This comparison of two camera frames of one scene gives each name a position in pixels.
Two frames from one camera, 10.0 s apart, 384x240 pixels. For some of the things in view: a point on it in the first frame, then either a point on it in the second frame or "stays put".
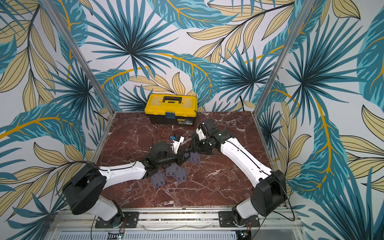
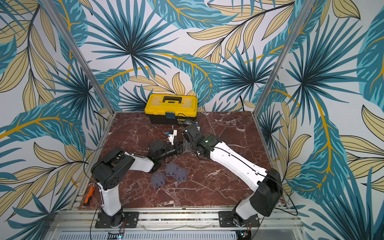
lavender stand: [158, 180] stays put
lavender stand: [181, 174] stays put
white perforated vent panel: [181, 235] stays put
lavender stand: [194, 157] to [187, 146]
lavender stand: [171, 170] stays put
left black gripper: [181, 158] to [178, 147]
